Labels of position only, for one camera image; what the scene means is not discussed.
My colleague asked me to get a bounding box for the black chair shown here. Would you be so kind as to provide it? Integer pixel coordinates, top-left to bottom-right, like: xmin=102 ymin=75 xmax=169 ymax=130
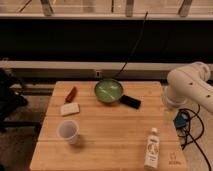
xmin=0 ymin=69 xmax=41 ymax=133

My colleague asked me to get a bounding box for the green ceramic bowl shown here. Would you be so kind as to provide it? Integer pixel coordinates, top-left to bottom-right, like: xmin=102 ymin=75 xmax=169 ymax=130
xmin=94 ymin=79 xmax=124 ymax=104

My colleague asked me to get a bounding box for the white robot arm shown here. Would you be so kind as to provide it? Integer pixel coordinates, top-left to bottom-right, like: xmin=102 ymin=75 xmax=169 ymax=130
xmin=163 ymin=62 xmax=213 ymax=114

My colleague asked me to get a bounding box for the red-brown bar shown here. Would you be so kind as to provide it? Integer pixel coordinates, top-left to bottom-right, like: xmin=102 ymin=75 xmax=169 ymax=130
xmin=65 ymin=87 xmax=77 ymax=103

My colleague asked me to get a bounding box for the clear plastic cup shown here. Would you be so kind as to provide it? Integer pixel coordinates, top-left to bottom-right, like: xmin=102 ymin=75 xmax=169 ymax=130
xmin=57 ymin=120 xmax=79 ymax=144

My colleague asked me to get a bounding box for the wall outlet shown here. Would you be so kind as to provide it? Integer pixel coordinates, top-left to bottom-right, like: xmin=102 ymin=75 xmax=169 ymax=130
xmin=96 ymin=71 xmax=101 ymax=78

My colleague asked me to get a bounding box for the blue connector box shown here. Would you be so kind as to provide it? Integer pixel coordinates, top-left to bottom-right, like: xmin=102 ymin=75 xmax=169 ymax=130
xmin=173 ymin=113 xmax=188 ymax=129

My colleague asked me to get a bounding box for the black rectangular block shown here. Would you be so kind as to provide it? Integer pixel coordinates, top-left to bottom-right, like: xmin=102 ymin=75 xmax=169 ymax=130
xmin=120 ymin=95 xmax=141 ymax=109

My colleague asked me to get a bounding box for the black floor cable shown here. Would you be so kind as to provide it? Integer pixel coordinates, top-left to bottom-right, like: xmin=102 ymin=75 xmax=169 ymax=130
xmin=175 ymin=104 xmax=213 ymax=171

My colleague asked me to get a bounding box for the white plastic bottle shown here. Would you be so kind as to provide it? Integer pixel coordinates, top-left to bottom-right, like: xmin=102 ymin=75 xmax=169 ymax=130
xmin=144 ymin=128 xmax=160 ymax=171

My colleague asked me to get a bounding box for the white sponge block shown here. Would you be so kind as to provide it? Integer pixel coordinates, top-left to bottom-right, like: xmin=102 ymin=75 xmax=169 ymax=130
xmin=60 ymin=102 xmax=80 ymax=116

